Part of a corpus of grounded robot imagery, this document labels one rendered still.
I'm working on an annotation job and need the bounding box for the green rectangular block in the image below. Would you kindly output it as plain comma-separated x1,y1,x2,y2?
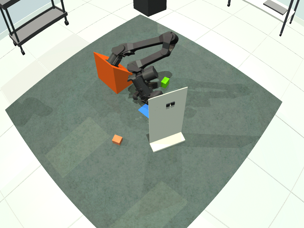
161,77,169,88

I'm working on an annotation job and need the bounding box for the blue flat square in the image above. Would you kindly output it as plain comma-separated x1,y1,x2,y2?
139,104,149,118

